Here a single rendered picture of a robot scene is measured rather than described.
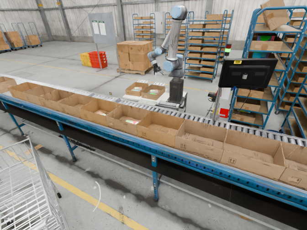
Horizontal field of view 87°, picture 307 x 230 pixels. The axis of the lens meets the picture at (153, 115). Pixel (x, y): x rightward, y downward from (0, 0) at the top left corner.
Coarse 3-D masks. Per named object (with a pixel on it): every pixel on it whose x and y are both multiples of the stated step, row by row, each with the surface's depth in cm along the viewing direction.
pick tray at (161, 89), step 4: (152, 84) 294; (148, 88) 288; (152, 88) 298; (156, 88) 294; (160, 88) 290; (164, 88) 282; (144, 92) 277; (148, 92) 286; (160, 92) 269; (144, 96) 267; (148, 96) 263; (152, 96) 260; (156, 96) 257
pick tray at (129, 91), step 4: (132, 84) 300; (136, 84) 309; (140, 84) 306; (144, 84) 303; (128, 88) 288; (132, 88) 303; (144, 88) 285; (128, 92) 278; (132, 92) 275; (136, 92) 272; (140, 92) 273
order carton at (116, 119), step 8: (112, 112) 179; (120, 112) 192; (128, 112) 193; (136, 112) 187; (144, 112) 181; (112, 120) 168; (120, 120) 162; (136, 120) 189; (112, 128) 174; (120, 128) 168; (128, 128) 162; (136, 128) 157
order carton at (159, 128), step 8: (152, 112) 175; (144, 120) 167; (152, 120) 181; (160, 120) 176; (168, 120) 171; (176, 120) 166; (144, 128) 151; (152, 128) 175; (160, 128) 174; (168, 128) 174; (176, 128) 171; (144, 136) 157; (152, 136) 152; (160, 136) 147; (168, 136) 142; (168, 144) 147
